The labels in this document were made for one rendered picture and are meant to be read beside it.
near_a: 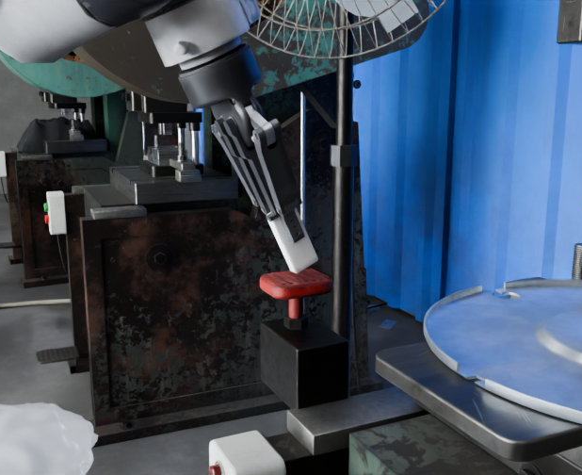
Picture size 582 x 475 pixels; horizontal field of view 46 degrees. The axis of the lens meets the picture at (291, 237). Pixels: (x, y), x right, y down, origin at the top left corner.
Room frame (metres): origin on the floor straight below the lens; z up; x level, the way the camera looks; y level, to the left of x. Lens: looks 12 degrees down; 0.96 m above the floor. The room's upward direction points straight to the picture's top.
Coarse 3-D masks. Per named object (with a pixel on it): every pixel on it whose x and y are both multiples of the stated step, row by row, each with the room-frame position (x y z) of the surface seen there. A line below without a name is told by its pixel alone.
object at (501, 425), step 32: (384, 352) 0.44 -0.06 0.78; (416, 352) 0.44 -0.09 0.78; (416, 384) 0.39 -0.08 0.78; (448, 384) 0.39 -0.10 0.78; (448, 416) 0.36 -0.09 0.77; (480, 416) 0.35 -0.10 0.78; (512, 416) 0.35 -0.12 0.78; (544, 416) 0.35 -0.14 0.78; (512, 448) 0.32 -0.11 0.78; (544, 448) 0.32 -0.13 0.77; (576, 448) 0.42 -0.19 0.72
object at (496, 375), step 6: (474, 372) 0.40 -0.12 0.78; (480, 372) 0.40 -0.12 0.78; (486, 372) 0.40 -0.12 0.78; (492, 372) 0.40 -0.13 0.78; (498, 372) 0.40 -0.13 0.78; (504, 372) 0.40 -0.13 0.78; (480, 378) 0.40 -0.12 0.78; (492, 378) 0.39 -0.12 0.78; (498, 378) 0.39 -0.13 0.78; (504, 378) 0.39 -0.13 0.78; (510, 378) 0.39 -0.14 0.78
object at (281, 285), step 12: (264, 276) 0.71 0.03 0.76; (276, 276) 0.71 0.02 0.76; (288, 276) 0.70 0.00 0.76; (300, 276) 0.70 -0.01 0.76; (312, 276) 0.71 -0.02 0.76; (324, 276) 0.70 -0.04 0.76; (264, 288) 0.70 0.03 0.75; (276, 288) 0.67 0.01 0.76; (288, 288) 0.67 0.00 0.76; (300, 288) 0.68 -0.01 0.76; (312, 288) 0.68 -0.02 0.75; (324, 288) 0.69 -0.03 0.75; (300, 300) 0.70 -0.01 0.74; (300, 312) 0.70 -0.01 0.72
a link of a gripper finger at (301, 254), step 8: (296, 208) 0.70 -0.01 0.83; (272, 224) 0.69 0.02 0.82; (280, 224) 0.69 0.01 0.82; (280, 232) 0.69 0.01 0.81; (304, 232) 0.70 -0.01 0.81; (280, 240) 0.70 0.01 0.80; (288, 240) 0.70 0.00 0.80; (304, 240) 0.70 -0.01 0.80; (288, 248) 0.70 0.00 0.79; (296, 248) 0.70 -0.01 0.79; (304, 248) 0.70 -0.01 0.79; (312, 248) 0.71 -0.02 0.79; (288, 256) 0.70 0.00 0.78; (296, 256) 0.70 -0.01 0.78; (304, 256) 0.70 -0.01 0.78; (312, 256) 0.71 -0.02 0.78; (296, 264) 0.70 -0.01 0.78; (304, 264) 0.70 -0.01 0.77; (296, 272) 0.70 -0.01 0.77
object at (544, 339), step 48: (480, 288) 0.58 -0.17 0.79; (528, 288) 0.59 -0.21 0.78; (576, 288) 0.59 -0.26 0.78; (432, 336) 0.47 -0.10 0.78; (480, 336) 0.47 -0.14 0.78; (528, 336) 0.47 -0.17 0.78; (576, 336) 0.45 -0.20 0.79; (480, 384) 0.38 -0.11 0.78; (528, 384) 0.39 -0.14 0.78; (576, 384) 0.39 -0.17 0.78
